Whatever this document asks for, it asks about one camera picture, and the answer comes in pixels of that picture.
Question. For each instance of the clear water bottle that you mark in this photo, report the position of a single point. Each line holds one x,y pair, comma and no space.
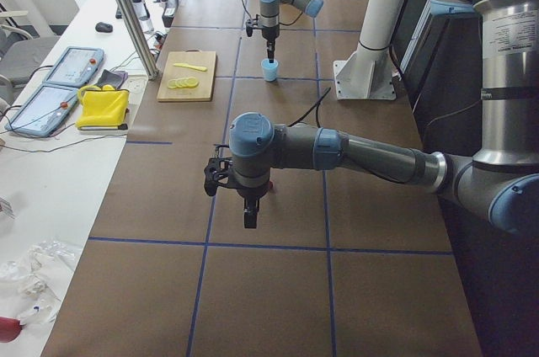
143,16

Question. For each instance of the light blue cup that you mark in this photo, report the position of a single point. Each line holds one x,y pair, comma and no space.
270,69

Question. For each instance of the yellow plastic knife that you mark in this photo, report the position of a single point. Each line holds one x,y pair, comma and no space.
190,66

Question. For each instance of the lower teach pendant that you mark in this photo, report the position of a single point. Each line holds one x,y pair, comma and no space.
44,111

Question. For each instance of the lemon slice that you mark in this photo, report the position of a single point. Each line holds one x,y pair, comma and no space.
177,83
184,82
191,81
172,84

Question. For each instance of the top lemon slice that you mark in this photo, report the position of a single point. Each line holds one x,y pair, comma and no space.
191,81

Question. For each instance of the upper teach pendant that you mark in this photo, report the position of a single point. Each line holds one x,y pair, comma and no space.
75,67

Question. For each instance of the yellow cloth bag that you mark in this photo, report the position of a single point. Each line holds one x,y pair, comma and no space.
104,108

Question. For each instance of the crumpled plastic bags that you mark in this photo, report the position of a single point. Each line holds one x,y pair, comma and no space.
34,286

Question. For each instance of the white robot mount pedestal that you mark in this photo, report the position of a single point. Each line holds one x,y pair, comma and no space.
367,73

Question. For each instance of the black computer mouse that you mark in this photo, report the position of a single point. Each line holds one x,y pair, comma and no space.
102,27

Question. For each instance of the grey pouch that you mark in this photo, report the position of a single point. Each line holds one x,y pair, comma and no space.
112,78

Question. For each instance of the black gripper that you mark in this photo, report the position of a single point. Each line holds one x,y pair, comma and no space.
252,193
269,33

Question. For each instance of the front lemon slice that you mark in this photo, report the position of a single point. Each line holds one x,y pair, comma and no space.
172,84

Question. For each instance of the aluminium frame post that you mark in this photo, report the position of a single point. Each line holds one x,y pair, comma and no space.
137,37

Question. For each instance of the bamboo cutting board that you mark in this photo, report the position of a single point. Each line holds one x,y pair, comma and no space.
188,76

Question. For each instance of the red object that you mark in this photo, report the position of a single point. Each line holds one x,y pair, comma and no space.
10,329

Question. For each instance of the teach pendant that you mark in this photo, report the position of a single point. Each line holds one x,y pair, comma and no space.
44,111
75,67

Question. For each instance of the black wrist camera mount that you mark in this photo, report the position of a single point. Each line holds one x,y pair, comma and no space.
251,25

